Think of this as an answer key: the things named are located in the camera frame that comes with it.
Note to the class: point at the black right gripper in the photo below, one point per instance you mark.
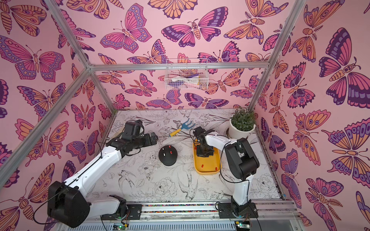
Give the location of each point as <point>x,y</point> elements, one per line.
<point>204,148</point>

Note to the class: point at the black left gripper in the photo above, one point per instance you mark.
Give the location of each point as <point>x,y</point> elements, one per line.
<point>154,141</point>

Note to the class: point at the black round screw base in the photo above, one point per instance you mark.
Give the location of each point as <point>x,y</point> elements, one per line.
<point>166,158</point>

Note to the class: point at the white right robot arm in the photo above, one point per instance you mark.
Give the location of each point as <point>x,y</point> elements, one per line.
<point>241,160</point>

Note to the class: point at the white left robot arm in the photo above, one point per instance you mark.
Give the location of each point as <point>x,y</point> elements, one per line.
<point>67,201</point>

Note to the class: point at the cream fabric glove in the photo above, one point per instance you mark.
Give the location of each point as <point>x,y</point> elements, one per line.
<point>115,130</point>

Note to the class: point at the yellow plastic tray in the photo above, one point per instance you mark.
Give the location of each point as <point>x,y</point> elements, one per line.
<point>209,163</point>

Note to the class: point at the blue yellow garden fork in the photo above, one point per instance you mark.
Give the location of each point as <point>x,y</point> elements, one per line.
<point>185,126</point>

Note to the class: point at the potted green plant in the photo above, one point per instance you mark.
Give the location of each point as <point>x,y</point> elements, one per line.
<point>242,123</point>

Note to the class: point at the white wire basket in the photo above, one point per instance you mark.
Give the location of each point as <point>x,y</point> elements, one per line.
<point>187,73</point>

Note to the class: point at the aluminium cage frame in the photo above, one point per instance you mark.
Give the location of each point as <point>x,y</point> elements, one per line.
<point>24,148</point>

